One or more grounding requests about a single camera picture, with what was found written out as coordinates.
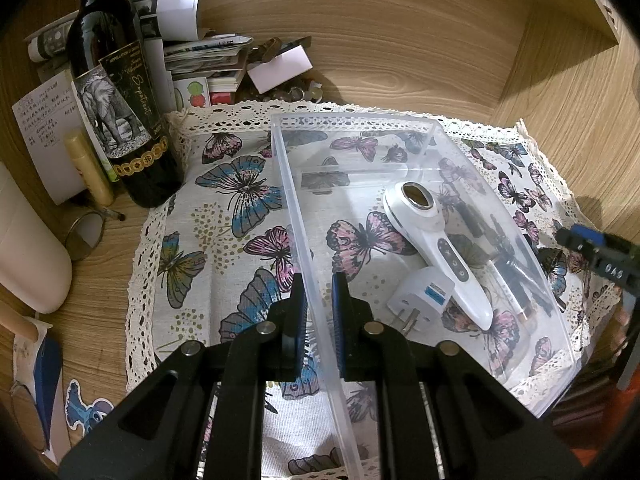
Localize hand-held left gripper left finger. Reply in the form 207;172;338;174
59;273;307;480

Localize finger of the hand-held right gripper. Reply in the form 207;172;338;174
556;225;608;261

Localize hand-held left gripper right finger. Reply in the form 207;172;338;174
331;273;584;480

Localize clear plastic storage box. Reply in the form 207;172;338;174
270;112;584;480

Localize black cosmetic pens bundle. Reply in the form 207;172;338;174
457;200;568;326

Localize white power plug adapter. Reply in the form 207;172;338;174
386;266;457;336

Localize butterfly print lace cloth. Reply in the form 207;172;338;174
125;101;623;480

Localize white handheld massager device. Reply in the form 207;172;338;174
382;181;496;332

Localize pile of metal coins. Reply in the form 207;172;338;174
235;77;324;106

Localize round metal rimmed mirror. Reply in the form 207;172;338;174
64;210;109;262

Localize blue cartoon creature sticker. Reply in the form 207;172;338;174
65;380;115;436

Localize wooden shelf divider panel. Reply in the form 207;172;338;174
492;0;623;106

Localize white blank card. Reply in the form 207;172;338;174
247;45;312;94

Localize pale yellow lip balm tube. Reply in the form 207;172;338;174
63;132;115;207

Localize wooden stick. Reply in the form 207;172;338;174
0;310;40;341

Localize white cylindrical container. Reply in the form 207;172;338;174
0;162;74;314

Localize stack of printed booklets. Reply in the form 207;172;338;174
164;35;254;92

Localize white handwritten paper note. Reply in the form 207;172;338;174
12;76;96;206

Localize white folded paper sheets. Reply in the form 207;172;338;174
129;0;201;83

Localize dark wine bottle elephant label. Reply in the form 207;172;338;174
66;0;185;209

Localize rolled printed magazine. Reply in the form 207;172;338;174
25;14;77;64

